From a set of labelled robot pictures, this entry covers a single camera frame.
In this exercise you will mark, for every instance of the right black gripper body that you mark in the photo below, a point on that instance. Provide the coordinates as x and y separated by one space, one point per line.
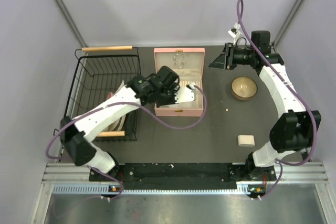
234 56

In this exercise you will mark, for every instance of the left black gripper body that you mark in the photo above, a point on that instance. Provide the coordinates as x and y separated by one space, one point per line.
167 97

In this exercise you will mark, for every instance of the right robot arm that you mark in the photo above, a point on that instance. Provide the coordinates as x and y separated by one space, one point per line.
296 128

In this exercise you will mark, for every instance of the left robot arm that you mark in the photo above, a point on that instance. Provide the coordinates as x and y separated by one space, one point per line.
159 88

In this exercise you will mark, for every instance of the pink jewelry box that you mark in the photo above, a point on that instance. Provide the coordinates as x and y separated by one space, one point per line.
188 63

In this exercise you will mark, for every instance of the brown ceramic bowl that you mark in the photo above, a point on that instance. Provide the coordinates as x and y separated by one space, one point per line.
243 88

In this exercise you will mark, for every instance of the cream dark rimmed plate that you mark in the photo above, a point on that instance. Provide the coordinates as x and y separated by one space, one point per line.
118 124

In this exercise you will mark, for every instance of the small beige pillow block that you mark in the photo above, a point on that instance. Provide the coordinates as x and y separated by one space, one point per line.
246 140

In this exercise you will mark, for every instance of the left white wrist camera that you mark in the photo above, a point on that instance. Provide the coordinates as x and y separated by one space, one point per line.
186 93

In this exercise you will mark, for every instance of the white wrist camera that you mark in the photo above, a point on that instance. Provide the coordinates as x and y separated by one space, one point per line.
235 30
186 93

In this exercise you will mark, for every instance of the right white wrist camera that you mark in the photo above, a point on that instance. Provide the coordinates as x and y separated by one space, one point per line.
235 30

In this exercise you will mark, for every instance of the black wire basket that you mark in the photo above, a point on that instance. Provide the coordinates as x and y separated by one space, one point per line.
96 75

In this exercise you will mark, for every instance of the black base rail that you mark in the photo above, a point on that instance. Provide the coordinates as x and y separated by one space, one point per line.
189 175

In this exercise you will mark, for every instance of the grey slotted cable duct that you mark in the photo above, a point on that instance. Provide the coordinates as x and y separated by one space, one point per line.
109 189

